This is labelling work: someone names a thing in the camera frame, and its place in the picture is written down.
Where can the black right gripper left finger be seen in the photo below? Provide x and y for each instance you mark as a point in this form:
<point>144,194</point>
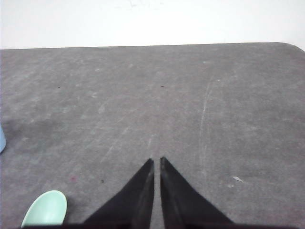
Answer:
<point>133,204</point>

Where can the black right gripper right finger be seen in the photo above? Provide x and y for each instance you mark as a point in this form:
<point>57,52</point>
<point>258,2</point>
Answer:
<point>181,203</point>

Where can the mint green plastic spoon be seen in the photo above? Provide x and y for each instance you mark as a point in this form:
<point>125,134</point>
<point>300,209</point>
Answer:
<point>47,209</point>

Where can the light blue plastic cup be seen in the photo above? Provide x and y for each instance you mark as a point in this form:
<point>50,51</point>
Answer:
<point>2,140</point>

